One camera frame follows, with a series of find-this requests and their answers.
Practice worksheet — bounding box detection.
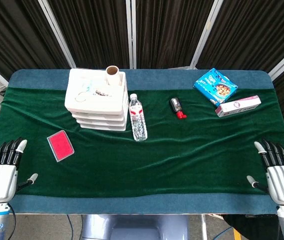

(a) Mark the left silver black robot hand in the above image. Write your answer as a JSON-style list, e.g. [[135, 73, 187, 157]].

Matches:
[[0, 136, 38, 203]]

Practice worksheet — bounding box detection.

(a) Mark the clear drawer with colourful items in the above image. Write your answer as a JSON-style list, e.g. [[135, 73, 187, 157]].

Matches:
[[75, 117, 127, 126]]

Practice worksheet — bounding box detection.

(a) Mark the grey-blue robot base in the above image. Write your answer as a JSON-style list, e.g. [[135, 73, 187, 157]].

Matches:
[[80, 214, 190, 240]]

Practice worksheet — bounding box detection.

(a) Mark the clear drawer with dark contents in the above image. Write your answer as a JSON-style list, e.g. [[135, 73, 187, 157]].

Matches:
[[79, 122, 127, 132]]

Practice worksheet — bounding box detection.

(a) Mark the clear drawer with wooden stick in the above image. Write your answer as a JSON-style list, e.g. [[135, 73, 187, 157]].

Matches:
[[70, 111, 128, 121]]

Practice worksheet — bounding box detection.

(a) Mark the white plastic storage box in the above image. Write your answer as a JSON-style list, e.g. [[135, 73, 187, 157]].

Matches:
[[64, 67, 129, 132]]

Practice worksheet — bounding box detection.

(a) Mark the black fabric mass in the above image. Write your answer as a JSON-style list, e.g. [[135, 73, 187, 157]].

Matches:
[[222, 213, 281, 240]]

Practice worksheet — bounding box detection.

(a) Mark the red card in clear case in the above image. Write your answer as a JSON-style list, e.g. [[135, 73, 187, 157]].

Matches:
[[46, 129, 75, 163]]

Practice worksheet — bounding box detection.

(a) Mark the pink white toothpaste box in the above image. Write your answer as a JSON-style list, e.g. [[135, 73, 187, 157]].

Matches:
[[215, 94, 262, 118]]

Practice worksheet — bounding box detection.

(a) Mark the blue cookie box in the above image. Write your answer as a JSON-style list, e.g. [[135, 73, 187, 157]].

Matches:
[[193, 67, 239, 107]]

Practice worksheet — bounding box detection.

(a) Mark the green velvet cloth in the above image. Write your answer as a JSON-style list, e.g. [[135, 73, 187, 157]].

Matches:
[[0, 86, 284, 198]]

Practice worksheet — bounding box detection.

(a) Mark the black bottle with red cap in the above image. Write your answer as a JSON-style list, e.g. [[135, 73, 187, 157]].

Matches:
[[170, 97, 188, 120]]

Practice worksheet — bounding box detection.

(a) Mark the clear plastic water bottle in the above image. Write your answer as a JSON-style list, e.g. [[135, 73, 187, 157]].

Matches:
[[128, 93, 148, 142]]

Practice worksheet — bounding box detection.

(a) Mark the blue table cover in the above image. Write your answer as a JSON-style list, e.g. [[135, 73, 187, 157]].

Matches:
[[0, 68, 279, 215]]

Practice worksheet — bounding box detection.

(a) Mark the dark folding partition screen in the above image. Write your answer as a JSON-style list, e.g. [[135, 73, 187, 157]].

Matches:
[[0, 0, 284, 151]]

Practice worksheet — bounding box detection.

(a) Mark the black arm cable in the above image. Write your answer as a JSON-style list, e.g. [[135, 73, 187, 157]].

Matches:
[[7, 202, 17, 240]]

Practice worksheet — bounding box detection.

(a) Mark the blue floor cable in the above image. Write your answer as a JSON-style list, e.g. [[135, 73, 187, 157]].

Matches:
[[66, 214, 75, 240], [211, 219, 235, 240]]

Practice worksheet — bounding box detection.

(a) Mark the white string loop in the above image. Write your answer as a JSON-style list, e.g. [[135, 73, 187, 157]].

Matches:
[[75, 90, 88, 103]]

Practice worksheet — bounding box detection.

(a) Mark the dark beaded bracelet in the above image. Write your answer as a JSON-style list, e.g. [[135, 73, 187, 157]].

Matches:
[[94, 89, 113, 98]]

